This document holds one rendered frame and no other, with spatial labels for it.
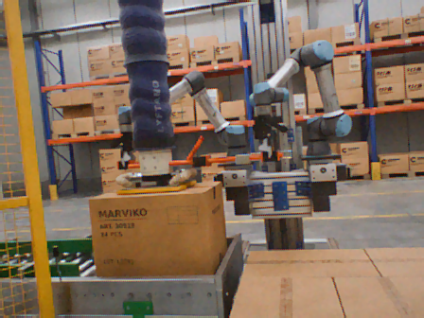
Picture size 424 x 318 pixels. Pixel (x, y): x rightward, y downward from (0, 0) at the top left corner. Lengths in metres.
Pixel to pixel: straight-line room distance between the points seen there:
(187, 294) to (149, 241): 0.33
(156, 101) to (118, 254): 0.78
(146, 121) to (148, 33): 0.43
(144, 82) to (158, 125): 0.22
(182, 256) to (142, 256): 0.20
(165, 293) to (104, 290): 0.29
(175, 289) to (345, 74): 7.88
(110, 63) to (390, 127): 7.29
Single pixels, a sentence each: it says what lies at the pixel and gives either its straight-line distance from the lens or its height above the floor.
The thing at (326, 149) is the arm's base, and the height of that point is 1.07.
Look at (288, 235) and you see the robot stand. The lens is 2.46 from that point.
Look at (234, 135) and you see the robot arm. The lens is 2.28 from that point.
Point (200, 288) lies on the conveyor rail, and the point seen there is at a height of 0.55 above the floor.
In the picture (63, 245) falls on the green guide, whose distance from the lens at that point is 2.57.
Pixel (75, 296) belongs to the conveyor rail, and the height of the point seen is 0.52.
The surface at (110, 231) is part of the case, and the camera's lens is 1.91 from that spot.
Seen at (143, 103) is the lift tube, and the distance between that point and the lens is 1.88.
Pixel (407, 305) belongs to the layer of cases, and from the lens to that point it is 1.56.
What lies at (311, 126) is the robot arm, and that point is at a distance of 2.28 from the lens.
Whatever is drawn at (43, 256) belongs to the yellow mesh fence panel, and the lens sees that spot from 1.83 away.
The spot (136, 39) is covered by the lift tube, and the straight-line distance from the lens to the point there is 1.93.
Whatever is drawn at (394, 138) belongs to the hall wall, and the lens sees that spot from 10.55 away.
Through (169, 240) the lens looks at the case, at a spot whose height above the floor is 0.73.
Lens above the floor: 1.18
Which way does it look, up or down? 3 degrees down
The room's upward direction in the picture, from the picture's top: 5 degrees counter-clockwise
